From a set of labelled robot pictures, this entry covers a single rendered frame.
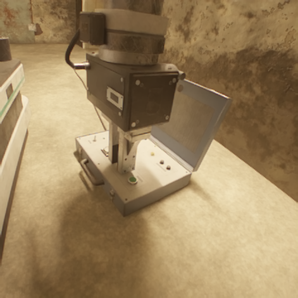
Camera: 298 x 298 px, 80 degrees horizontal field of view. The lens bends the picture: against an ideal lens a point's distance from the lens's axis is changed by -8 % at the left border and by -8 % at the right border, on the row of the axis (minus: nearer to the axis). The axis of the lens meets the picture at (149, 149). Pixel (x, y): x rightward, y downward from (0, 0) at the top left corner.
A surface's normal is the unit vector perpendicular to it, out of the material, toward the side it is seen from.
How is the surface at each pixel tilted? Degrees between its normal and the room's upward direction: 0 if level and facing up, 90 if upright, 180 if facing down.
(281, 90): 90
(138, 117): 90
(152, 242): 0
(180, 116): 75
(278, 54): 90
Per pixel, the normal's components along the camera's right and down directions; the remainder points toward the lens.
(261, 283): 0.13, -0.82
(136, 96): 0.59, 0.51
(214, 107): -0.73, 0.03
